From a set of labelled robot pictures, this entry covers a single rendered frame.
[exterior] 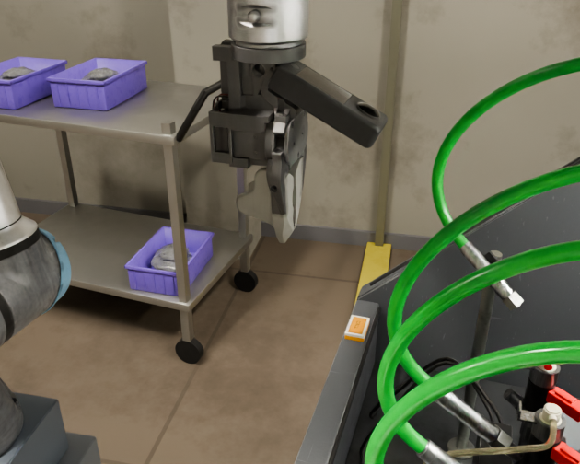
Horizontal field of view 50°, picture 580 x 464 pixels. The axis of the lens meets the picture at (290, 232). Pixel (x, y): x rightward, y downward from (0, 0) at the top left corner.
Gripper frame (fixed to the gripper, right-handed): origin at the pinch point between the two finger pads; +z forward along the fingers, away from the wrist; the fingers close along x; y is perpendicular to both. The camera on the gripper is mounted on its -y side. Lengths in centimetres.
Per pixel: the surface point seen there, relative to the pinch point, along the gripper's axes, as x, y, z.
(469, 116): -13.4, -16.9, -10.5
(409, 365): 8.5, -14.7, 8.0
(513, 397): 0.5, -25.7, 16.2
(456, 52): -224, -5, 25
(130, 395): -87, 87, 123
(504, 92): -12.0, -20.1, -13.8
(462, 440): -13.4, -22.1, 37.6
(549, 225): -31.1, -29.8, 9.9
